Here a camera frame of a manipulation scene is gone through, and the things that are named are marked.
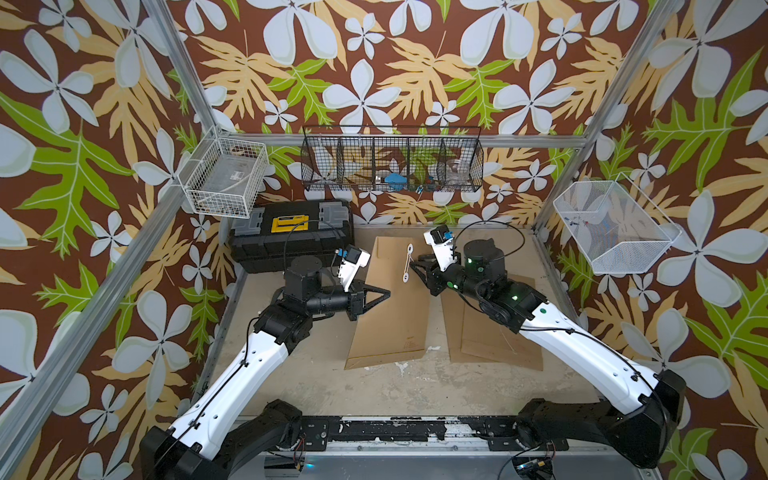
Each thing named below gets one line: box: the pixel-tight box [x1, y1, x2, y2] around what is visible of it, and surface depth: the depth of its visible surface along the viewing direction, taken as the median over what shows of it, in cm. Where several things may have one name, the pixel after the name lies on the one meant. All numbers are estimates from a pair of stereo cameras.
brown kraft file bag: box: [345, 237, 431, 370], surface depth 68 cm
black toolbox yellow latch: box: [229, 200, 354, 271], surface depth 98 cm
